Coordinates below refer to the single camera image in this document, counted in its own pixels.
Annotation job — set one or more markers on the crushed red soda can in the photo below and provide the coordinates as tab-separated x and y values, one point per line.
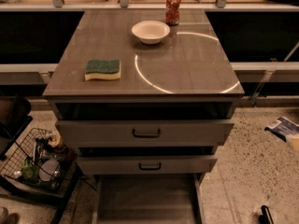
172	12

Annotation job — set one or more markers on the green item in basket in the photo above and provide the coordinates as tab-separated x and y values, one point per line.
30	170

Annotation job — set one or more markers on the blue rxbar blueberry bar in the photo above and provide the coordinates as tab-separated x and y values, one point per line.
283	128

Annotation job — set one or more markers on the white bowl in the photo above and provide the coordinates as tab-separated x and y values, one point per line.
151	32

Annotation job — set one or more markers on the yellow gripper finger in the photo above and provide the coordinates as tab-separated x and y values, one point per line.
293	141

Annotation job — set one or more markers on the black object on floor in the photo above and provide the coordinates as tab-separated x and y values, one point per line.
265	217

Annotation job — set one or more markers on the green yellow sponge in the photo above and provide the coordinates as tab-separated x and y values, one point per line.
103	70

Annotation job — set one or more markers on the top grey drawer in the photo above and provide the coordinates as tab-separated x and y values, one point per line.
145	133

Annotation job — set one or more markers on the grey drawer cabinet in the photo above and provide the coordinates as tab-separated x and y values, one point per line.
187	76

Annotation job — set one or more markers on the black wire basket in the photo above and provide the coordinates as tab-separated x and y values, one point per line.
41	145

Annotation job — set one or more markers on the white round item in basket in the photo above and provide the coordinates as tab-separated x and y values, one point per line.
49	170

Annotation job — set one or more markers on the bottom grey drawer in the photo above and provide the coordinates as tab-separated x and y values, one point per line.
148	199

